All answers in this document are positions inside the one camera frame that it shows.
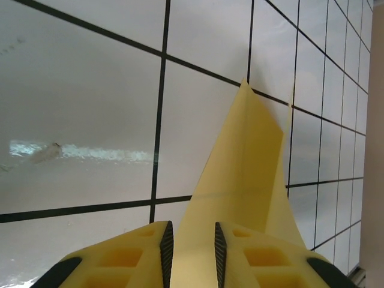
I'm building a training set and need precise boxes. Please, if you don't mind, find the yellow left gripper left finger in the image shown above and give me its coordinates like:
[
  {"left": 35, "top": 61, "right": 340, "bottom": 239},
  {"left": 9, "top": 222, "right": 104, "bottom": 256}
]
[{"left": 38, "top": 220, "right": 175, "bottom": 288}]

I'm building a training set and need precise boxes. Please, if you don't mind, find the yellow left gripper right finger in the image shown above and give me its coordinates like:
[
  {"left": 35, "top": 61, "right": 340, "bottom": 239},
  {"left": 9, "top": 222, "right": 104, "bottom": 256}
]
[{"left": 214, "top": 221, "right": 355, "bottom": 288}]

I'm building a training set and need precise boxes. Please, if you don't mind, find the yellow cloth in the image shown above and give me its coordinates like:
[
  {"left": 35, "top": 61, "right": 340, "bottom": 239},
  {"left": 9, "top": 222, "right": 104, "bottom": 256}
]
[{"left": 170, "top": 77, "right": 309, "bottom": 288}]

